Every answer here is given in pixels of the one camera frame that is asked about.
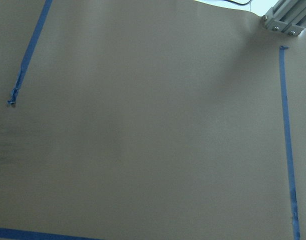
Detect aluminium frame post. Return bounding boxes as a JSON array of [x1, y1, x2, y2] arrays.
[[262, 0, 306, 36]]

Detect brown paper table cover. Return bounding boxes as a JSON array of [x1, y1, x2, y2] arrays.
[[0, 0, 306, 240]]

